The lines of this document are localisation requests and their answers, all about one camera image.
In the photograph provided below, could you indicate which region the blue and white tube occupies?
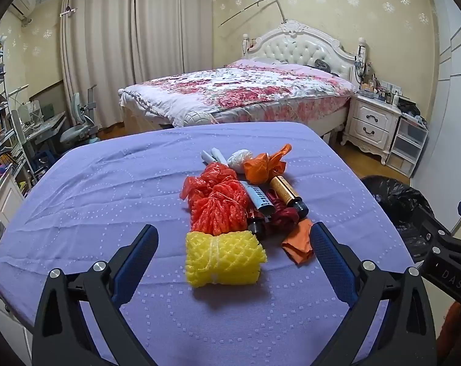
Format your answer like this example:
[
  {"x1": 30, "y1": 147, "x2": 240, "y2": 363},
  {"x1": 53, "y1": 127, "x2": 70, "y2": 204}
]
[{"x1": 240, "y1": 181, "x2": 275, "y2": 216}]

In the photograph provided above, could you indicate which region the orange plastic bag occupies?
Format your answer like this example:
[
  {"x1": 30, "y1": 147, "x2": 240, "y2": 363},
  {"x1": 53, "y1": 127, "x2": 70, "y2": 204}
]
[{"x1": 244, "y1": 144, "x2": 293, "y2": 184}]

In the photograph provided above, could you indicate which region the beige curtain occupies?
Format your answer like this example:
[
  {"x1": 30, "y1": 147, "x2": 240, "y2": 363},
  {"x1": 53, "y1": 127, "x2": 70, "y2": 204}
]
[
  {"x1": 133, "y1": 0, "x2": 216, "y2": 88},
  {"x1": 59, "y1": 0, "x2": 138, "y2": 130}
]

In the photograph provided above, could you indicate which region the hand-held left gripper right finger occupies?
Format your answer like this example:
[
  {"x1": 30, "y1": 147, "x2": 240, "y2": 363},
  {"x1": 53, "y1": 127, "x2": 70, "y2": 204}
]
[{"x1": 310, "y1": 221, "x2": 439, "y2": 366}]

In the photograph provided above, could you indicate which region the dark red bottle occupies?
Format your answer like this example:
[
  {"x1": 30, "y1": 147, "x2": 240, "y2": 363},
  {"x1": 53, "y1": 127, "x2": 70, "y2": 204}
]
[{"x1": 247, "y1": 213, "x2": 269, "y2": 242}]

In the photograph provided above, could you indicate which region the floral quilt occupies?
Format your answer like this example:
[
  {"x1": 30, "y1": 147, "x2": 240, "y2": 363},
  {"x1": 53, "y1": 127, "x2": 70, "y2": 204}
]
[{"x1": 118, "y1": 59, "x2": 359, "y2": 128}]

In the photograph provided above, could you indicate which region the gold brown bottle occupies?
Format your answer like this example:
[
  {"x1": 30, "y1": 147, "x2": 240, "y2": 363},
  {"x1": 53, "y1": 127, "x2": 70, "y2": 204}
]
[{"x1": 269, "y1": 175, "x2": 309, "y2": 218}]

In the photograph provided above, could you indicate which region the red foam net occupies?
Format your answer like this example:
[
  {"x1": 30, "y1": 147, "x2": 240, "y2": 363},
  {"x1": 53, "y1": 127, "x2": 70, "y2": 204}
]
[
  {"x1": 190, "y1": 181, "x2": 251, "y2": 235},
  {"x1": 182, "y1": 162, "x2": 239, "y2": 201}
]

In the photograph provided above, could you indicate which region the clear plastic drawer unit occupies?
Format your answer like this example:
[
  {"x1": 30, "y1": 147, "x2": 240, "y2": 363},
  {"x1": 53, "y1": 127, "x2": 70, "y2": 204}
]
[{"x1": 387, "y1": 116, "x2": 429, "y2": 178}]

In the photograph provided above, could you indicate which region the thin bent metal pole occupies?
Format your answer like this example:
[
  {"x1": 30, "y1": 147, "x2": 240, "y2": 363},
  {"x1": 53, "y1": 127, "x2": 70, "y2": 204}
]
[{"x1": 218, "y1": 0, "x2": 288, "y2": 29}]

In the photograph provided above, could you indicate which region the person's right forearm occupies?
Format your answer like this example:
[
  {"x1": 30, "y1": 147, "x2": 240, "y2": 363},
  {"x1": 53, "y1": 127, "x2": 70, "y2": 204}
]
[{"x1": 442, "y1": 300, "x2": 461, "y2": 353}]

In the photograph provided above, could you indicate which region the purple dotted tablecloth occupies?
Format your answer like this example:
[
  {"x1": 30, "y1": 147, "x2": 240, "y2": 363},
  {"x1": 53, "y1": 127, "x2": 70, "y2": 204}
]
[{"x1": 0, "y1": 122, "x2": 418, "y2": 366}]

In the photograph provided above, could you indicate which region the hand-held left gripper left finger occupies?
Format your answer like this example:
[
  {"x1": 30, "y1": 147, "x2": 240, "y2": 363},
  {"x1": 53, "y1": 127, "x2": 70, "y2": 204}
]
[{"x1": 31, "y1": 224, "x2": 159, "y2": 366}]

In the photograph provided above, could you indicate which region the dark red bag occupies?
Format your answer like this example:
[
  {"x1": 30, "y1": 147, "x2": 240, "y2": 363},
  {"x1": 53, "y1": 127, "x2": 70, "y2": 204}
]
[{"x1": 269, "y1": 187, "x2": 303, "y2": 233}]

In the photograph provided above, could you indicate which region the white sliding wardrobe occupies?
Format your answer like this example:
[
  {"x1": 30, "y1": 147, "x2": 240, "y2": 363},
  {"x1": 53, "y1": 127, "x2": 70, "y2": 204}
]
[{"x1": 411, "y1": 0, "x2": 461, "y2": 218}]

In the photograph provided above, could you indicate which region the yellow foam net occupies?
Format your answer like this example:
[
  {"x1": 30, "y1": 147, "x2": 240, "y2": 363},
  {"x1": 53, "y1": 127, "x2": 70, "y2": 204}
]
[{"x1": 185, "y1": 230, "x2": 268, "y2": 287}]

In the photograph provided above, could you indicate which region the bin with black bag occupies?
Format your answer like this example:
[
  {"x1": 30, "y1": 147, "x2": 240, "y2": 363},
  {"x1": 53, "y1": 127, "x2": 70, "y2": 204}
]
[{"x1": 360, "y1": 175, "x2": 437, "y2": 264}]

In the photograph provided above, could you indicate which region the orange cloth piece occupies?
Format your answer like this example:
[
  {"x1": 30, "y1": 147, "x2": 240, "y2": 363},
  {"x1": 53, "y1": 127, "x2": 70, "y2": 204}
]
[{"x1": 281, "y1": 218, "x2": 316, "y2": 265}]

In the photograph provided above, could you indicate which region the white plastic bag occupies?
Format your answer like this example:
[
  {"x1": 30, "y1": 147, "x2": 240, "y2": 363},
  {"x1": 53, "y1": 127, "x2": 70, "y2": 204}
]
[{"x1": 227, "y1": 149, "x2": 253, "y2": 173}]

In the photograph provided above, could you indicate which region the white bed with tufted headboard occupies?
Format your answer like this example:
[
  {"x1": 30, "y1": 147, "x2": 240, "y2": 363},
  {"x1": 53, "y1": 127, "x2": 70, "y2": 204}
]
[{"x1": 118, "y1": 21, "x2": 363, "y2": 138}]

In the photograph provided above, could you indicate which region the clutter of small items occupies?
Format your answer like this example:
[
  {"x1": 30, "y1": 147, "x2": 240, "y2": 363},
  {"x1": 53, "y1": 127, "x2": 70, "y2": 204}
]
[{"x1": 358, "y1": 65, "x2": 422, "y2": 109}]

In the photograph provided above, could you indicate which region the grey desk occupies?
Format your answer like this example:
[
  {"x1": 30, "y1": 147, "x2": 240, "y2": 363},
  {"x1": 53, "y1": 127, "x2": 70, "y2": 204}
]
[{"x1": 23, "y1": 116, "x2": 69, "y2": 168}]

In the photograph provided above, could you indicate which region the white nightstand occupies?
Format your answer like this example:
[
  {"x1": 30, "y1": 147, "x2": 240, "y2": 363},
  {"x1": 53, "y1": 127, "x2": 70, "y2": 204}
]
[{"x1": 341, "y1": 93, "x2": 402, "y2": 164}]

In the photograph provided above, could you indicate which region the grey desk chair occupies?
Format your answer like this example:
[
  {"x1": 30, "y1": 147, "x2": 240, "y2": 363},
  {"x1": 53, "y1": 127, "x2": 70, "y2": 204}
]
[{"x1": 59, "y1": 91, "x2": 102, "y2": 145}]

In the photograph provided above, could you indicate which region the white air conditioner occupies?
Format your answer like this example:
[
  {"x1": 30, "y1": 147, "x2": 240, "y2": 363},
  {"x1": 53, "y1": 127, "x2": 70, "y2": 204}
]
[{"x1": 11, "y1": 0, "x2": 37, "y2": 20}]

